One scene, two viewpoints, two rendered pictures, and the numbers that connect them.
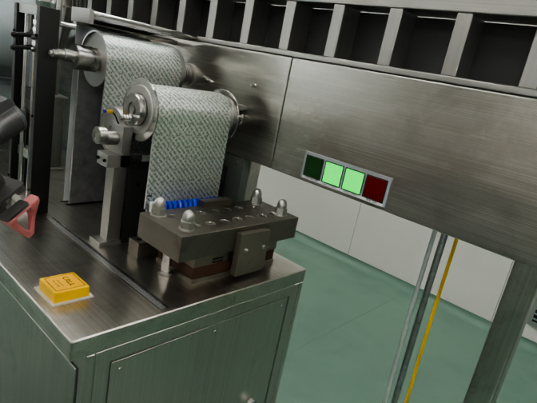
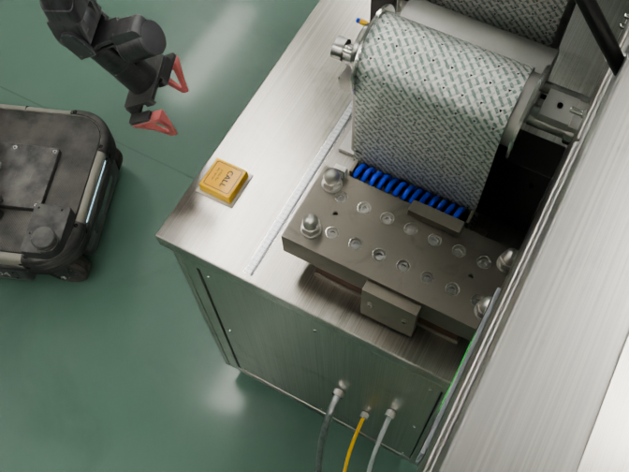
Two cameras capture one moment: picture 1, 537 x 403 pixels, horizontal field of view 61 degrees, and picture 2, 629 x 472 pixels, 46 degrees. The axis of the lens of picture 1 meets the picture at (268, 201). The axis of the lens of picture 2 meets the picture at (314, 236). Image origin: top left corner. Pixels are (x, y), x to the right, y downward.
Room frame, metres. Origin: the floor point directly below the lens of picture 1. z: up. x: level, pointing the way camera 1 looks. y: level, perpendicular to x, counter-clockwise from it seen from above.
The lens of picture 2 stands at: (0.88, -0.41, 2.17)
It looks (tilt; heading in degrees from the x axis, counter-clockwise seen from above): 64 degrees down; 82
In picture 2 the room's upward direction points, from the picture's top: 4 degrees counter-clockwise
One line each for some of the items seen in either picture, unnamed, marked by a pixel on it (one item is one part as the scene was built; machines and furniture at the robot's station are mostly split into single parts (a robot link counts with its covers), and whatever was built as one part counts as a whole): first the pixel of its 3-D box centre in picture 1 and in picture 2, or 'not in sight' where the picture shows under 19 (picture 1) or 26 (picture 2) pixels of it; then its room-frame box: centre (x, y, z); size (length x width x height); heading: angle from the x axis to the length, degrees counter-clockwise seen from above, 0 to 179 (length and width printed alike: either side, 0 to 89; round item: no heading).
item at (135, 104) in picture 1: (135, 109); (365, 48); (1.08, 0.35, 1.25); 0.07 x 0.02 x 0.07; 51
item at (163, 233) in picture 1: (224, 225); (405, 255); (1.11, 0.10, 1.00); 0.40 x 0.16 x 0.06; 141
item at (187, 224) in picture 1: (188, 219); (311, 223); (0.95, 0.17, 1.05); 0.04 x 0.04 x 0.04
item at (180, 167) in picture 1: (188, 170); (417, 157); (1.15, 0.22, 1.11); 0.23 x 0.01 x 0.18; 141
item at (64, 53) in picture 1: (61, 54); not in sight; (1.19, 0.59, 1.34); 0.06 x 0.03 x 0.03; 141
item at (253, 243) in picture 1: (251, 251); (388, 310); (1.06, 0.02, 0.97); 0.10 x 0.03 x 0.11; 141
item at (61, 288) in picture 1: (64, 287); (224, 180); (0.81, 0.36, 0.91); 0.07 x 0.07 x 0.02; 51
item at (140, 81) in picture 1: (140, 109); (373, 51); (1.09, 0.34, 1.25); 0.15 x 0.01 x 0.15; 51
